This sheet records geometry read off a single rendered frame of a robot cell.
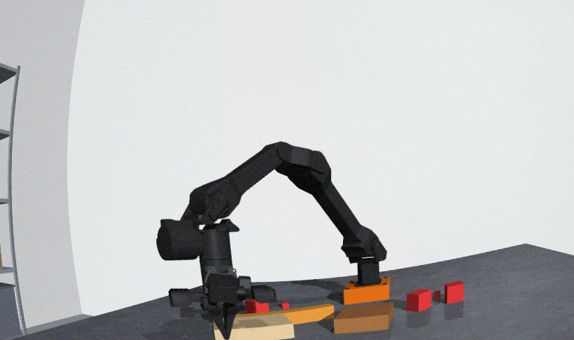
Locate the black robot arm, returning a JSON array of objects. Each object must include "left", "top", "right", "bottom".
[{"left": 156, "top": 141, "right": 387, "bottom": 304}]

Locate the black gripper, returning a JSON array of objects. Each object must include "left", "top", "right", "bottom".
[{"left": 168, "top": 258, "right": 277, "bottom": 340}]

